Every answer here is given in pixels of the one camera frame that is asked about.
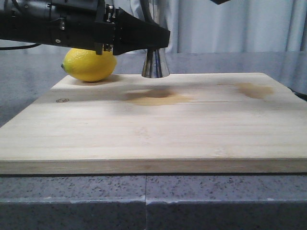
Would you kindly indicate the wooden cutting board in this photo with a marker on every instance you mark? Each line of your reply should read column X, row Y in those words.
column 184, row 123

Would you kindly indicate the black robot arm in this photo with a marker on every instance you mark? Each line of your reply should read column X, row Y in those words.
column 26, row 21

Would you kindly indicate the yellow lemon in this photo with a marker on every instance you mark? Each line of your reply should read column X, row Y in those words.
column 86, row 65

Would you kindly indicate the steel double jigger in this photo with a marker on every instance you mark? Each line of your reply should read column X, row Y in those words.
column 155, row 64

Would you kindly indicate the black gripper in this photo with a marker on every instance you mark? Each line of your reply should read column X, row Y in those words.
column 95, row 25

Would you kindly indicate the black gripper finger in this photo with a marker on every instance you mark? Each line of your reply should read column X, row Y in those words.
column 218, row 2

